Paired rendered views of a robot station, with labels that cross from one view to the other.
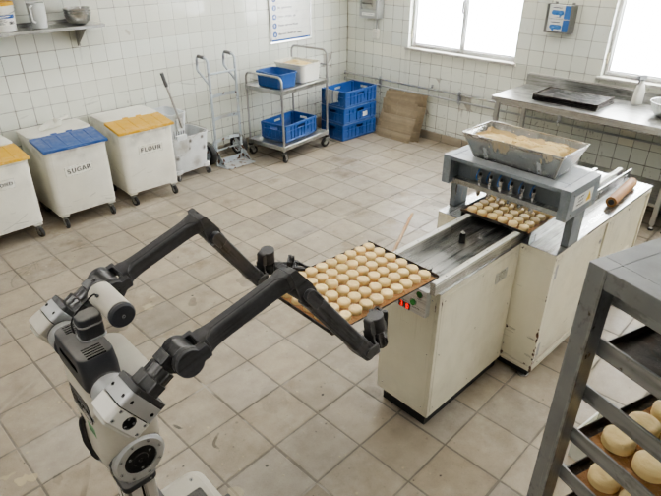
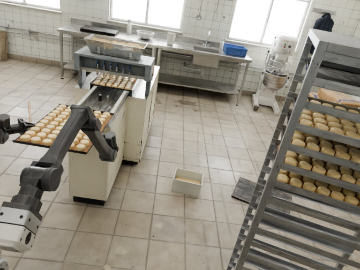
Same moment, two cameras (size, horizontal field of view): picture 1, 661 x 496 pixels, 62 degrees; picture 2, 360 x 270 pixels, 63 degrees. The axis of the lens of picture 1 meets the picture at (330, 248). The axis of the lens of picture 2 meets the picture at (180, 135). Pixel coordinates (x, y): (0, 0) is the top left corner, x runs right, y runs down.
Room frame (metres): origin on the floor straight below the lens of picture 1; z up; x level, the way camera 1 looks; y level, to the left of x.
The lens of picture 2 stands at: (0.26, 0.67, 1.92)
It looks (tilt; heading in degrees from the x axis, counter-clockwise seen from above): 27 degrees down; 311
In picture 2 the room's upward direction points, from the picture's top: 10 degrees clockwise
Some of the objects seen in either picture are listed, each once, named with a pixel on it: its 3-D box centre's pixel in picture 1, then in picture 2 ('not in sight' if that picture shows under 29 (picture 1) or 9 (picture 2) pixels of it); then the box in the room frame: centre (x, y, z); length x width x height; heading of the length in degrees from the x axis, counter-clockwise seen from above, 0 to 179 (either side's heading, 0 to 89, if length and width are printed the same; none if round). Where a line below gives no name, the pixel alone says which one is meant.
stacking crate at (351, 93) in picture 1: (348, 93); not in sight; (6.93, -0.23, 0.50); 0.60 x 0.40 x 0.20; 138
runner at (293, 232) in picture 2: not in sight; (297, 233); (0.56, -0.89, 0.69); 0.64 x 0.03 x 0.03; 27
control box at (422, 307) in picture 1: (407, 293); not in sight; (2.11, -0.35, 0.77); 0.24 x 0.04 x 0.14; 44
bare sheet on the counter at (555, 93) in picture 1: (573, 94); (100, 29); (5.13, -2.25, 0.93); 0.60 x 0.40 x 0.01; 47
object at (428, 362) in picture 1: (447, 317); (99, 144); (2.36, -0.62, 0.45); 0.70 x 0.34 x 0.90; 134
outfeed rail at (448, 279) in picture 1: (545, 218); (130, 83); (2.68, -1.16, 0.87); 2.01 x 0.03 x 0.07; 134
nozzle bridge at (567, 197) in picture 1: (513, 193); (115, 72); (2.71, -0.98, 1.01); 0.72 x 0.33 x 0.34; 44
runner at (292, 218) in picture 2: not in sight; (302, 222); (0.56, -0.89, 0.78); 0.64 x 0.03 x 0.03; 27
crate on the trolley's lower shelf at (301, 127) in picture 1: (289, 126); not in sight; (6.30, 0.48, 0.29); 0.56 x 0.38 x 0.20; 144
